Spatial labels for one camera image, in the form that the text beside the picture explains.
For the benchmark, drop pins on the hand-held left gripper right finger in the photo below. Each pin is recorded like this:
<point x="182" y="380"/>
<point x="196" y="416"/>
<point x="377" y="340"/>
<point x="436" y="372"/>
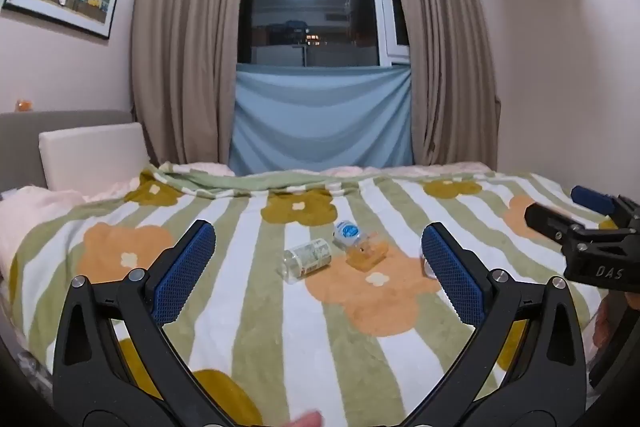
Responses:
<point x="452" y="277"/>

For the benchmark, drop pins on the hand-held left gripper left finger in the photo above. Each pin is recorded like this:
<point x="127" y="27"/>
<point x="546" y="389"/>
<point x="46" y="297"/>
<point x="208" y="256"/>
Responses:
<point x="186" y="271"/>

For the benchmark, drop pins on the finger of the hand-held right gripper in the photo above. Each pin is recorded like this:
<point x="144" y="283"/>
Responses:
<point x="550" y="218"/>
<point x="592" y="199"/>

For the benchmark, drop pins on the clear plastic cup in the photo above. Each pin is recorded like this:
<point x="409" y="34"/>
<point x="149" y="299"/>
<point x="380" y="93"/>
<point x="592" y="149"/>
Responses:
<point x="427" y="264"/>

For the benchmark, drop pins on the orange transparent cup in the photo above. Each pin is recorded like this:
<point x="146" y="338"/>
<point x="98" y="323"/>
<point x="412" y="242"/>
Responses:
<point x="367" y="253"/>

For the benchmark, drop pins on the person's left hand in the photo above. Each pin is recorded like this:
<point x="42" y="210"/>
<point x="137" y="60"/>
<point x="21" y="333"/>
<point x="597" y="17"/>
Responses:
<point x="307" y="420"/>

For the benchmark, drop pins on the small blue-capped bottle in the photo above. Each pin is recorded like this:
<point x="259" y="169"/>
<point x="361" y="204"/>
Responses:
<point x="347" y="233"/>

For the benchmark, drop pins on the clear labelled plastic jar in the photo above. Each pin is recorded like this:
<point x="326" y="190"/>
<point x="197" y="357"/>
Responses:
<point x="307" y="259"/>

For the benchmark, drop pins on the floral striped blanket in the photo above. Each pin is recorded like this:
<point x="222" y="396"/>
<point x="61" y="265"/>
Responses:
<point x="320" y="317"/>

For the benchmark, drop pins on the white pillow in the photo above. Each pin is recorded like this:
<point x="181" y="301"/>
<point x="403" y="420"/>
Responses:
<point x="92" y="157"/>

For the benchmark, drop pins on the light blue cloth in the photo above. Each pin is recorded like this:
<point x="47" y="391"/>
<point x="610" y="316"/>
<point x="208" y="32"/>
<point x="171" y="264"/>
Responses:
<point x="320" y="117"/>

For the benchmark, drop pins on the grey bed headboard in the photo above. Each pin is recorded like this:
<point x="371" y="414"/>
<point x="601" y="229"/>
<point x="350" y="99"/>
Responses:
<point x="20" y="147"/>

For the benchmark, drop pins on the beige curtain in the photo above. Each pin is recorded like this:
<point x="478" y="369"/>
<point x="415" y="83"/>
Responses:
<point x="440" y="42"/>
<point x="187" y="42"/>

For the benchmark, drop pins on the small orange object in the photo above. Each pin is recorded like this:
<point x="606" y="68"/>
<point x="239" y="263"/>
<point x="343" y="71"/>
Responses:
<point x="24" y="106"/>

